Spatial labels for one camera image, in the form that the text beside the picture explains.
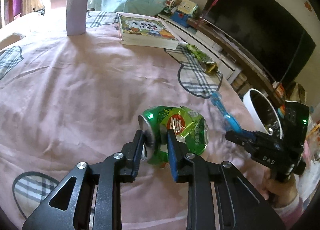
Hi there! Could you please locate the dark wooden shelf board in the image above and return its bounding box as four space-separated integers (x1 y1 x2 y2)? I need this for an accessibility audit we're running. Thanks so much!
187 18 284 107

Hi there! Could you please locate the white round trash bin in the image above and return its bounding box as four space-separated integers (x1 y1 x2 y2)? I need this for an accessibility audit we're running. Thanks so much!
243 88 283 139

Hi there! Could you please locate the black flat screen television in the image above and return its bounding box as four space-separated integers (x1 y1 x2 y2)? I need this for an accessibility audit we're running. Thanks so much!
203 0 316 86

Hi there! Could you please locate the toy cash register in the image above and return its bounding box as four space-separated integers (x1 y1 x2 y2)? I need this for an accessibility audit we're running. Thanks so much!
164 0 199 28

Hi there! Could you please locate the pink bed sheet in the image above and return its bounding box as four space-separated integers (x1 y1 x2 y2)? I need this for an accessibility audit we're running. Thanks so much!
1 12 264 228

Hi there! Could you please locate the crushed green soda can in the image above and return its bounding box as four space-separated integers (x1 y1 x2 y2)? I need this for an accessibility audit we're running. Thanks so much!
138 106 209 166

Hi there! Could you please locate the children's picture book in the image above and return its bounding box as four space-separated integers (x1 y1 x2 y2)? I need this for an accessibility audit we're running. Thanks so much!
119 16 180 50

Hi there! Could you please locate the green gold snack wrapper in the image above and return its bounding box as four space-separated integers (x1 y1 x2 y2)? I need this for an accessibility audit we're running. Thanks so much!
184 44 218 74

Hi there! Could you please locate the person's right hand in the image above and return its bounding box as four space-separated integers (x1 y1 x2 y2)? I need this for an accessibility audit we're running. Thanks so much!
261 169 298 208

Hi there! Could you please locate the rainbow stacking ring toy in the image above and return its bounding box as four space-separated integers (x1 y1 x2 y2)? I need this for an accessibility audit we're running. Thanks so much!
277 105 285 119

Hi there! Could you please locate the blue bone-shaped toy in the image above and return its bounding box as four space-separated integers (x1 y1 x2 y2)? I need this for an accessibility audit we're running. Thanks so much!
210 92 255 140

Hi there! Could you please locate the purple thermos bottle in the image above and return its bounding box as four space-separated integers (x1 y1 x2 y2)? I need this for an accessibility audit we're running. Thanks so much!
66 0 88 36

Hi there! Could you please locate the white TV cabinet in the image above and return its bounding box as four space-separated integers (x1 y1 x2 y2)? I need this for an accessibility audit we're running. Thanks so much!
157 14 242 84

